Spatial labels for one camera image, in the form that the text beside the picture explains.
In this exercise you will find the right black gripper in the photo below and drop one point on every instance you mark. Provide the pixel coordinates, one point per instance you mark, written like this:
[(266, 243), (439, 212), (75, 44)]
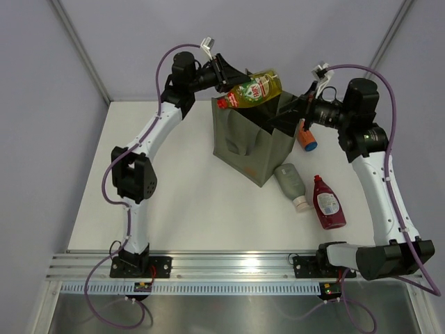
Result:
[(288, 122)]

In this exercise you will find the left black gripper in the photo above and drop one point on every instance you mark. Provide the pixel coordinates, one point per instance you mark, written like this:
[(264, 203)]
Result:
[(221, 69)]

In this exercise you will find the yellow bottle red cap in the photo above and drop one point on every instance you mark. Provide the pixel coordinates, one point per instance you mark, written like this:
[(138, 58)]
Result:
[(262, 87)]

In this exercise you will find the green bottle beige cap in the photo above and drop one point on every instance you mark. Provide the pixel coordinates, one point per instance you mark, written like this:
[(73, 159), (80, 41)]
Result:
[(292, 186)]

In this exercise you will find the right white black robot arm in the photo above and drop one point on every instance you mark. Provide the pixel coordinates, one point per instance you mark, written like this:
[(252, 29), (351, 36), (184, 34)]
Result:
[(398, 250)]

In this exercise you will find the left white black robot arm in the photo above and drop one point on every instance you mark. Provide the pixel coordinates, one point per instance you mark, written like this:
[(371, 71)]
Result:
[(133, 174)]

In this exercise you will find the green canvas bag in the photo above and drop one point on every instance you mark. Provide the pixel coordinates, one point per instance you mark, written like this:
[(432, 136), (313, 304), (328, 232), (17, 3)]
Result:
[(241, 140)]

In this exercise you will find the orange bottle blue base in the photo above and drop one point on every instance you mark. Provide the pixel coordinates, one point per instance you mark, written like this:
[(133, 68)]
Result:
[(305, 138)]

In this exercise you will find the red bottle on right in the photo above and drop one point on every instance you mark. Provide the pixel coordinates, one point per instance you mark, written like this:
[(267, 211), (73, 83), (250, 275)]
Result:
[(327, 205)]

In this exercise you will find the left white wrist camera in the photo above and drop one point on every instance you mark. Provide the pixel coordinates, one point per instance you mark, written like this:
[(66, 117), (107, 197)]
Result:
[(206, 46)]

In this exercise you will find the right aluminium frame post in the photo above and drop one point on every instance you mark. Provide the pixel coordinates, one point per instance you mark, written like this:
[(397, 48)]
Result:
[(391, 34)]

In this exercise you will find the aluminium frame post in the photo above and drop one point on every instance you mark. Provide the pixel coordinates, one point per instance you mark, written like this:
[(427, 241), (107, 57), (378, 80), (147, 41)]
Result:
[(391, 34), (70, 30)]

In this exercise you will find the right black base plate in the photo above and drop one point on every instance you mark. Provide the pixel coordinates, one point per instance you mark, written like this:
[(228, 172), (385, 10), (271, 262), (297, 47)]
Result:
[(308, 267)]

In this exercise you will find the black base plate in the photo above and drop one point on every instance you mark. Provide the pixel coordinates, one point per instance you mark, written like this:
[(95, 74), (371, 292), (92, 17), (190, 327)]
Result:
[(308, 267), (157, 266)]

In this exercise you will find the left aluminium frame post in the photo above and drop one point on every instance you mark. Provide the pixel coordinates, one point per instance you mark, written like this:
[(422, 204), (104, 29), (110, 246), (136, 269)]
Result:
[(70, 30)]

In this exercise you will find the aluminium mounting rail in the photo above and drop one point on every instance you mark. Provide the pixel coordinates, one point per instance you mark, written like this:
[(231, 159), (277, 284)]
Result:
[(215, 266)]

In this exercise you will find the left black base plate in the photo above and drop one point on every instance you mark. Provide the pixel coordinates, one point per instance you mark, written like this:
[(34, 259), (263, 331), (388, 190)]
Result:
[(157, 266)]

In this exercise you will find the white slotted cable duct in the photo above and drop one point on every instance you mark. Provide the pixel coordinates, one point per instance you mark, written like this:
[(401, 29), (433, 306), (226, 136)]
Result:
[(195, 288)]

